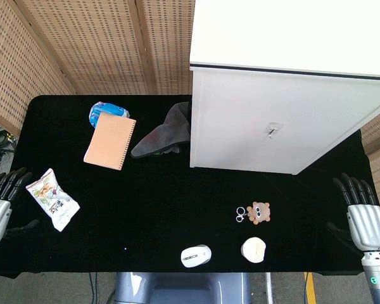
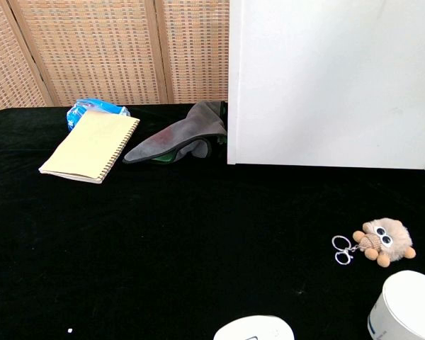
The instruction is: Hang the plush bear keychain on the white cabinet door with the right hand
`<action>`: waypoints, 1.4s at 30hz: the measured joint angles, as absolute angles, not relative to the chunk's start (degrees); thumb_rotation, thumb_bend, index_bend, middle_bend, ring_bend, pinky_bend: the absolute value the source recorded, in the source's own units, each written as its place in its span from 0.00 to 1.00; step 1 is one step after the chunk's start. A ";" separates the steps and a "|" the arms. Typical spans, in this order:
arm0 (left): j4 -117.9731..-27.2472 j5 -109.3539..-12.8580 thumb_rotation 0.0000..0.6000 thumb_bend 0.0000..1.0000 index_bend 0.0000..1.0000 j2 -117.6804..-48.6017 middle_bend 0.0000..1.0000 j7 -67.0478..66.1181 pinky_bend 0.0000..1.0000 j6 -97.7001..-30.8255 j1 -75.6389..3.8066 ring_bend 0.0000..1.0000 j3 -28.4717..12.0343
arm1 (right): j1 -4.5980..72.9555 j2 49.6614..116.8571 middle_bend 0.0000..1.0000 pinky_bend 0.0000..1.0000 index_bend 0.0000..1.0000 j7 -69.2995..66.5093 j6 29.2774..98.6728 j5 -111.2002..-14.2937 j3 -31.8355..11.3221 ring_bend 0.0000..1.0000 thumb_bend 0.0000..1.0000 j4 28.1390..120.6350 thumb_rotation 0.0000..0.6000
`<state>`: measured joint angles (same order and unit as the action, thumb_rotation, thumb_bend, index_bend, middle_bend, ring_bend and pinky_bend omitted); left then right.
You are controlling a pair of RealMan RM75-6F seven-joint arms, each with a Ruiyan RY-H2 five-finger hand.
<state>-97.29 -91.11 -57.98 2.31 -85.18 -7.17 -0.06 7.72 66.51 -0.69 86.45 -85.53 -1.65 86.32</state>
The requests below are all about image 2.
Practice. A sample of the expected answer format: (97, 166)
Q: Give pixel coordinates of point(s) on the white box panel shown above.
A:
(333, 81)

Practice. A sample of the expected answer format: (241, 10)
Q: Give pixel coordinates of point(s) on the woven bamboo folding screen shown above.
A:
(102, 49)

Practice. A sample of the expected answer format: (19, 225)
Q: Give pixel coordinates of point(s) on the white rounded robot base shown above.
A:
(255, 329)

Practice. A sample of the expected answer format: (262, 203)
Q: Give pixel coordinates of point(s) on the black velvet table cloth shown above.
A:
(184, 241)

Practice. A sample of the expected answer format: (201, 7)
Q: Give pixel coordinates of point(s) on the grey work glove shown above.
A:
(184, 134)

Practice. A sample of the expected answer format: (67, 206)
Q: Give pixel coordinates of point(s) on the blue plastic tissue pack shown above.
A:
(78, 110)

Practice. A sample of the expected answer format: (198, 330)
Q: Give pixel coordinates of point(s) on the yellow spiral notebook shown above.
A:
(92, 145)

